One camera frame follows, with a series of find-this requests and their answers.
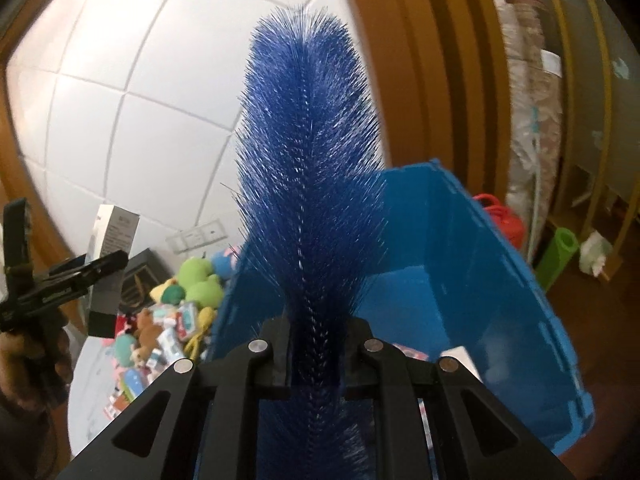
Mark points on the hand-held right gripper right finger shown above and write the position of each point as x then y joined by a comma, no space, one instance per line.
357,360

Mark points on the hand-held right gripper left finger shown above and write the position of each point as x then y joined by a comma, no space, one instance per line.
277,360

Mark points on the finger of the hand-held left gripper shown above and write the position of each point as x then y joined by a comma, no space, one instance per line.
100,265

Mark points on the tall white black box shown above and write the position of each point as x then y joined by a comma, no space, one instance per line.
117,230

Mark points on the blue plastic container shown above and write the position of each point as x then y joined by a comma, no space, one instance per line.
450,260

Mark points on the blue bristle brush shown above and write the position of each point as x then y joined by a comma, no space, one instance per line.
310,160

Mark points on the red container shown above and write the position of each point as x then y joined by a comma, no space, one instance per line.
502,222

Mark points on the person's left hand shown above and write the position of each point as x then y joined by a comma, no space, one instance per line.
35,360

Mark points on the dark box with gold emblem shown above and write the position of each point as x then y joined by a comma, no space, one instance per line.
145,277

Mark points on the pink printed packet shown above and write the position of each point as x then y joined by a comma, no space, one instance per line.
411,351

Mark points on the pile of toys and packets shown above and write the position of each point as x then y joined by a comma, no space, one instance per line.
150,340

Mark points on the green frog plush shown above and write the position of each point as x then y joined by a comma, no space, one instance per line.
200,282

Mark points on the green foam roll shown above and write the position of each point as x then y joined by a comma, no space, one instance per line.
557,257

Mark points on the crumpled white tissue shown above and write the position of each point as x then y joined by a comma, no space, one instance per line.
595,255

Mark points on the plastic-wrapped fabric roll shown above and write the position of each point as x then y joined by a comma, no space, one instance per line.
530,110

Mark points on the grey yellow-framed cabinet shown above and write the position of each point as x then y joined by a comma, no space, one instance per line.
600,110

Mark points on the white wall socket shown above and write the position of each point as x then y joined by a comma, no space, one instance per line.
197,235

